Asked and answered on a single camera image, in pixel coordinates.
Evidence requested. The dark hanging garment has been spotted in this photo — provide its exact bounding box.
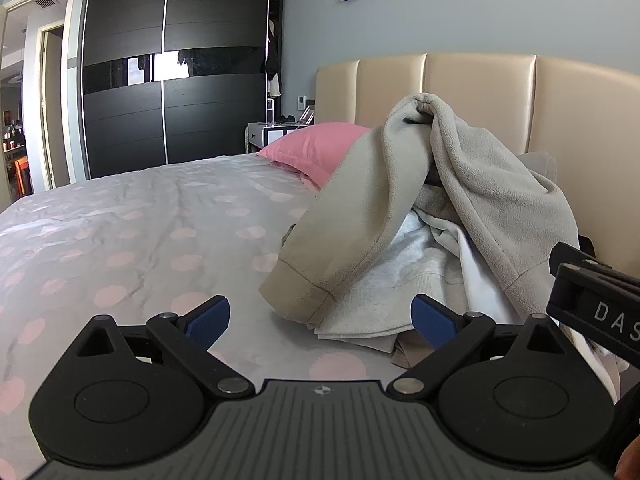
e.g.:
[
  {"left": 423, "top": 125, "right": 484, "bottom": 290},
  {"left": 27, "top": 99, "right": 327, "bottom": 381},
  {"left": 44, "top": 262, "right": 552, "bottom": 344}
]
[{"left": 262, "top": 20, "right": 283, "bottom": 81}]

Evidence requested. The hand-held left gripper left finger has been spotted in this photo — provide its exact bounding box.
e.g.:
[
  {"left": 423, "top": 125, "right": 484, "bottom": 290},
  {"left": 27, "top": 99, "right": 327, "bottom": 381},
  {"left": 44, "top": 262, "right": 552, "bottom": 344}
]
[{"left": 64, "top": 295, "right": 256, "bottom": 402}]

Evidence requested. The white door frame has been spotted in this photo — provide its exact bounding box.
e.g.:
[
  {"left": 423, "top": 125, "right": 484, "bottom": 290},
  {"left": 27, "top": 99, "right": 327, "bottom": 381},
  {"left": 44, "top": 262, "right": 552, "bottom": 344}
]
[{"left": 0, "top": 0, "right": 83, "bottom": 203}]

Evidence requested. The orange stool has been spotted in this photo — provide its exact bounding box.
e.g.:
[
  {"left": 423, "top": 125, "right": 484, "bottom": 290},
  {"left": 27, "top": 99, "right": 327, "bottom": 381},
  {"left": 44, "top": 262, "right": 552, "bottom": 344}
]
[{"left": 12, "top": 156, "right": 34, "bottom": 197}]

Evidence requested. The grey pink-dotted bedspread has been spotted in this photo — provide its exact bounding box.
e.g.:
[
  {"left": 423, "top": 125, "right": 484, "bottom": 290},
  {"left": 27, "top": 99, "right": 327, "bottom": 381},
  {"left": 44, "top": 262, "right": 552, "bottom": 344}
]
[{"left": 0, "top": 152, "right": 501, "bottom": 480}]

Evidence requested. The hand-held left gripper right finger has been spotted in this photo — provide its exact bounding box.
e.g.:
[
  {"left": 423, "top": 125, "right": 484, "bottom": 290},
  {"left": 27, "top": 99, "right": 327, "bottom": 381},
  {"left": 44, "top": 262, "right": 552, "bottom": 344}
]
[{"left": 386, "top": 295, "right": 576, "bottom": 402}]

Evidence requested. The black sliding-door wardrobe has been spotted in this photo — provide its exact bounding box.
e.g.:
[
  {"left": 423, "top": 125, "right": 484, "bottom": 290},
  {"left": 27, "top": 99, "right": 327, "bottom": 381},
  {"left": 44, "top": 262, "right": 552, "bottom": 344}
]
[{"left": 80, "top": 0, "right": 273, "bottom": 180}]

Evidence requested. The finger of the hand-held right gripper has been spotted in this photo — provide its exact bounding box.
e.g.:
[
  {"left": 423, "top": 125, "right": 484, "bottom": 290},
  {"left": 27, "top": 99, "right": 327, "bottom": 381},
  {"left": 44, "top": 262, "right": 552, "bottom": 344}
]
[{"left": 548, "top": 242, "right": 640, "bottom": 293}]

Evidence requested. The beige padded headboard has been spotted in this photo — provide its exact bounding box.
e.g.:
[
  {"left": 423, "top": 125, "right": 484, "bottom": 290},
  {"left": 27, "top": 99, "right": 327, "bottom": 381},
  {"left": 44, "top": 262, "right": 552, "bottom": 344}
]
[{"left": 316, "top": 52, "right": 640, "bottom": 281}]

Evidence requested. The beige fleece jacket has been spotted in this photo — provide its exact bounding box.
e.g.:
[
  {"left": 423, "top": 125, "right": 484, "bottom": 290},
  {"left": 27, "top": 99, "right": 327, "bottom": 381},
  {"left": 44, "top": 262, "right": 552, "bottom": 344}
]
[{"left": 259, "top": 92, "right": 581, "bottom": 328}]

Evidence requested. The white nightstand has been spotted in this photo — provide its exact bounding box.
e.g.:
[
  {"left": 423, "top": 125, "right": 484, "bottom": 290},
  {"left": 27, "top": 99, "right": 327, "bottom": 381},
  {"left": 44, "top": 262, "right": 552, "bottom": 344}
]
[{"left": 245, "top": 121, "right": 313, "bottom": 155}]

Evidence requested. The pink pillow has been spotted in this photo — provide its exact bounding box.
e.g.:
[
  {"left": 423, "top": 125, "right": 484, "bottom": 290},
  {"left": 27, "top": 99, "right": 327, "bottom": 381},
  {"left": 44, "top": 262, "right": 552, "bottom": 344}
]
[{"left": 256, "top": 122, "right": 373, "bottom": 191}]

